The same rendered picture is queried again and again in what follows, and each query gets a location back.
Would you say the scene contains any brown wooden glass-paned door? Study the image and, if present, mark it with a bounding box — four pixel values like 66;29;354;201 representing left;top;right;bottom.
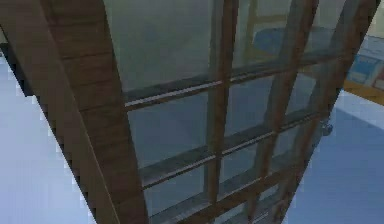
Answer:
0;0;383;224

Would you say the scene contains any blue and white shelf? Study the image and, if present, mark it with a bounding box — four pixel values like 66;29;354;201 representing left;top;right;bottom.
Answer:
343;34;384;107

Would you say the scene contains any grey round door handle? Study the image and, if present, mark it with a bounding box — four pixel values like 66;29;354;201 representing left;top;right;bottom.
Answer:
320;120;334;137

